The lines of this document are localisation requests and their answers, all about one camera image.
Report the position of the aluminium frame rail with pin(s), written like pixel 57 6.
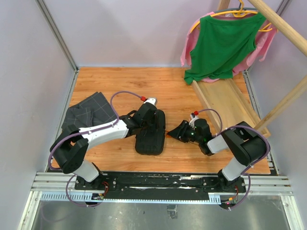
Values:
pixel 57 34

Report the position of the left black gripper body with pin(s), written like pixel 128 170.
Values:
pixel 148 124

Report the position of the wooden tray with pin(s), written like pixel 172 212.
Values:
pixel 226 98

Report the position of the grey checked cloth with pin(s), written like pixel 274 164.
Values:
pixel 93 111

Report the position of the yellow clothes hanger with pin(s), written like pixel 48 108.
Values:
pixel 238 13

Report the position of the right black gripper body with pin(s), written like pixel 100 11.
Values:
pixel 196 138

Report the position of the green sleeveless shirt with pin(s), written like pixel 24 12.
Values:
pixel 221 45

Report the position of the wooden rack frame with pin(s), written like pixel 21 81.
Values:
pixel 281 82

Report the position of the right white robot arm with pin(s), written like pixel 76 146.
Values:
pixel 247 145

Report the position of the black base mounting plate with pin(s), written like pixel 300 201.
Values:
pixel 154 186

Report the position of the black plastic tool case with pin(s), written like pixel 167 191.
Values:
pixel 150 141

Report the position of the pink shirt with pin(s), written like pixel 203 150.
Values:
pixel 263 41

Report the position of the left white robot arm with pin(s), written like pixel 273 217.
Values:
pixel 70 148

